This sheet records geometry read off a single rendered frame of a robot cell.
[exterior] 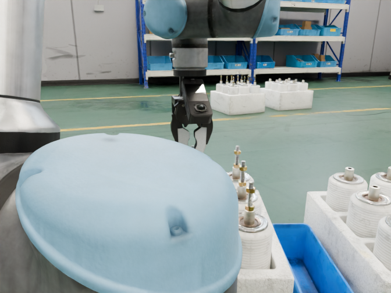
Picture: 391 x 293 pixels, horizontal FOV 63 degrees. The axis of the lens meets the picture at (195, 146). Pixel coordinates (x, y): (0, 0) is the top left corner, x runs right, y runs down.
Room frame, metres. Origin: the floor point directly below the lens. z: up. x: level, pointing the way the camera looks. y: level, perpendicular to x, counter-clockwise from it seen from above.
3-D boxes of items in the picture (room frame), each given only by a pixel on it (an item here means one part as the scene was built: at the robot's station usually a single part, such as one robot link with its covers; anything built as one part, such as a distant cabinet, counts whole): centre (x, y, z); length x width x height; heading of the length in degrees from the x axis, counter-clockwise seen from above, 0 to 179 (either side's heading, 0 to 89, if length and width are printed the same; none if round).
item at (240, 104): (3.13, -0.41, 0.09); 0.39 x 0.39 x 0.18; 24
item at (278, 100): (3.35, -0.94, 0.09); 0.39 x 0.39 x 0.18; 20
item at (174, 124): (0.68, 0.03, 0.42); 0.05 x 0.02 x 0.09; 101
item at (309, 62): (6.07, -1.94, 0.36); 0.50 x 0.38 x 0.21; 17
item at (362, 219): (0.68, -0.42, 0.16); 0.10 x 0.10 x 0.18
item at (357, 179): (0.80, -0.41, 0.25); 0.08 x 0.08 x 0.01
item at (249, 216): (0.57, -0.11, 0.26); 0.02 x 0.02 x 0.03
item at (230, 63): (5.70, -0.63, 0.36); 0.50 x 0.38 x 0.21; 18
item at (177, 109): (0.71, 0.01, 0.48); 0.09 x 0.08 x 0.12; 11
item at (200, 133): (0.71, -0.01, 0.38); 0.06 x 0.03 x 0.09; 11
